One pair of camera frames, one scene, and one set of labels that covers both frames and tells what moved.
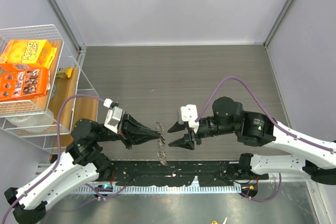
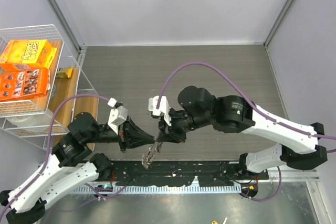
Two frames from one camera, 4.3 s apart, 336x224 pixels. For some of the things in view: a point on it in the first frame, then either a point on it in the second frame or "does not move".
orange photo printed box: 19,81 does not move
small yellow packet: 64,72 does not move
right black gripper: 184,142 to 170,134
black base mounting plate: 179,173 does not move
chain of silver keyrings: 161,153 to 147,160
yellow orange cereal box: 34,51 does not move
